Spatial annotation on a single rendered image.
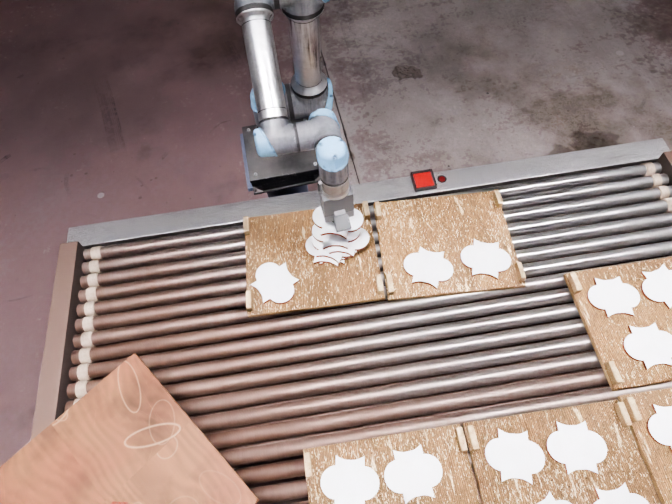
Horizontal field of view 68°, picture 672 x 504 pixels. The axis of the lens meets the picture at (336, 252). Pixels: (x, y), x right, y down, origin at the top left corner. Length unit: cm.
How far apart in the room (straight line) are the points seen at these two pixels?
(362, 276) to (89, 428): 83
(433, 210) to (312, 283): 46
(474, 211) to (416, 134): 152
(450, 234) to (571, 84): 219
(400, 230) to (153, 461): 94
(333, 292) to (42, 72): 315
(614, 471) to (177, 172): 259
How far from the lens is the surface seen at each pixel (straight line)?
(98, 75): 397
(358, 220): 144
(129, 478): 136
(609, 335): 159
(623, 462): 150
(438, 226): 162
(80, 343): 167
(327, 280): 151
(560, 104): 349
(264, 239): 161
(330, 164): 120
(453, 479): 137
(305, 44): 152
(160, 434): 135
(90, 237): 184
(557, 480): 143
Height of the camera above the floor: 229
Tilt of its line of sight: 60 degrees down
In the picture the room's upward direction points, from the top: 6 degrees counter-clockwise
